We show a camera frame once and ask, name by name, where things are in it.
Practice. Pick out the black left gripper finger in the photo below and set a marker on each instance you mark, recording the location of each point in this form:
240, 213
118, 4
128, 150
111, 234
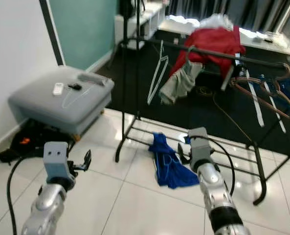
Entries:
87, 159

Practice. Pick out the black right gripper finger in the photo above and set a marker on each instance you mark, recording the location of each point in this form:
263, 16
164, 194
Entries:
183, 157

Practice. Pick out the grey-green shirt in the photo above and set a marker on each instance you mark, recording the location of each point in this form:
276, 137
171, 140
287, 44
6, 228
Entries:
181, 81

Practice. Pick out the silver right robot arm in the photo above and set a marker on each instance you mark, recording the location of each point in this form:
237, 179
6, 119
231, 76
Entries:
218, 188

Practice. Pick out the brown wooden hanger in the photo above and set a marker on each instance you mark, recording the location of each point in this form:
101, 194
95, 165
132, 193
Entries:
250, 93

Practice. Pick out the blue printed garment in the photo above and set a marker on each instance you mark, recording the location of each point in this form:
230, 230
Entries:
171, 169

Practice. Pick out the grey ottoman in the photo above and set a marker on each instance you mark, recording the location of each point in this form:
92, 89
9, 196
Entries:
56, 110

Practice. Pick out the black bag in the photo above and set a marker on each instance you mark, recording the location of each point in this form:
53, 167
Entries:
22, 144

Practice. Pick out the black key fob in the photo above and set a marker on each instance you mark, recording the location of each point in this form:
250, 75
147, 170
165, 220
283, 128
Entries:
74, 87

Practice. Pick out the white remote control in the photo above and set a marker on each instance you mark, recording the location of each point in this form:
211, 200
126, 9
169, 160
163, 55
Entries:
58, 89

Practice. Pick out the black metal clothes rack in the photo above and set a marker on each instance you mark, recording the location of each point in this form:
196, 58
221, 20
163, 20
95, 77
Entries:
260, 176

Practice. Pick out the flat grey pouch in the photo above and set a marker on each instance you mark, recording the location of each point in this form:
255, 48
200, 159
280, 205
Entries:
93, 79

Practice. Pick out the red garment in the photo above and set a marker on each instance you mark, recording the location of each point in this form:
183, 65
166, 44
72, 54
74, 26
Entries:
213, 41

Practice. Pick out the white shelf unit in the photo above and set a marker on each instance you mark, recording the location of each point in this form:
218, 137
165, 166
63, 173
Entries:
127, 29

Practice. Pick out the long white desk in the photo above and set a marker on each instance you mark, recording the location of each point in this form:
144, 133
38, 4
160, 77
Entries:
262, 41

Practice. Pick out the white plastic bag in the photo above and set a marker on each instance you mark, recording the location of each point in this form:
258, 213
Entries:
215, 20

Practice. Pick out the dark curtain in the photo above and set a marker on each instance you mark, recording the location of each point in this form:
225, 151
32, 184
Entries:
213, 7

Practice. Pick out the black backpack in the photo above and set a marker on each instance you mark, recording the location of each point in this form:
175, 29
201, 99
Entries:
127, 7

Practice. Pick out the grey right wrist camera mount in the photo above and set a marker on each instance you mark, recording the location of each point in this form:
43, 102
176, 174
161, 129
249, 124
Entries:
199, 146

